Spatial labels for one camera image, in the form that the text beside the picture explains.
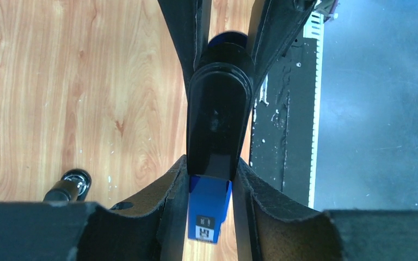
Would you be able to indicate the black stapler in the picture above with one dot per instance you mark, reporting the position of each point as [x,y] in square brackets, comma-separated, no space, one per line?
[73,186]

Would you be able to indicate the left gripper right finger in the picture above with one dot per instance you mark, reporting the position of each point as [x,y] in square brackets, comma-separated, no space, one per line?
[271,226]

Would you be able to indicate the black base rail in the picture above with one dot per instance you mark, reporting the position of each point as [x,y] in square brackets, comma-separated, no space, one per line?
[283,115]

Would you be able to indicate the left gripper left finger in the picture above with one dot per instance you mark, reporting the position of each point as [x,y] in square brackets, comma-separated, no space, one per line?
[149,225]

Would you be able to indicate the blue stapler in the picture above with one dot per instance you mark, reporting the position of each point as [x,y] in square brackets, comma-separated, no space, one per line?
[219,98]

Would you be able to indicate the white slotted cable duct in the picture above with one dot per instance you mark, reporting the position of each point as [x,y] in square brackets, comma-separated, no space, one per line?
[314,29]

